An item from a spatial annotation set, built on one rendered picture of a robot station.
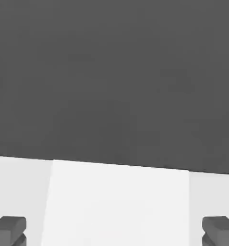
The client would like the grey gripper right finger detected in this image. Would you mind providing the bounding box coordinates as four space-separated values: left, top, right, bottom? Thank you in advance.
202 216 229 246

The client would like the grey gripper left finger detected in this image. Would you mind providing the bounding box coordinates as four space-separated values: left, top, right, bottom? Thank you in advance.
0 216 27 246

